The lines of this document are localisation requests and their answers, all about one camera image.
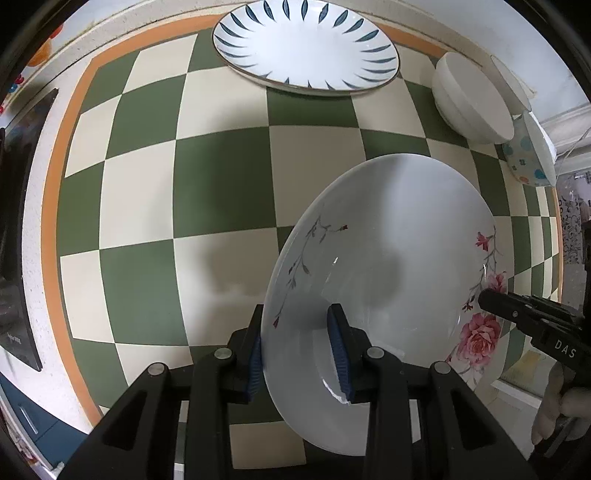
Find black and white patterned cloth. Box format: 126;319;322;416
556;170;591;265

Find green and cream checkered tablecloth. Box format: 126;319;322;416
41;13;565;468

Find person's right hand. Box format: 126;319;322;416
530;364;591;446

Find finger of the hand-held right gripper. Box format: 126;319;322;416
477;288;544;331

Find black flat appliance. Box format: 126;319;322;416
0;88;60;373

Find white bowl with red flowers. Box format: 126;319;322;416
490;54;533;114

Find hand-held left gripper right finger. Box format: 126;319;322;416
326;302;539;480

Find plain white bowl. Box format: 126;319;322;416
431;52;515;144

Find colourful wall stickers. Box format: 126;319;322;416
0;28;63;116

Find white plate with blue leaves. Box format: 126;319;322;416
212;0;400;96

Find white bowl with coloured dots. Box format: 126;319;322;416
502;112;557;188

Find white plate with pink flowers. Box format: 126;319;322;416
260;154;518;457

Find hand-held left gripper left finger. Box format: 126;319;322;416
58;304;267;480

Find blue cabinet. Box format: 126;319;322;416
0;369;89;468

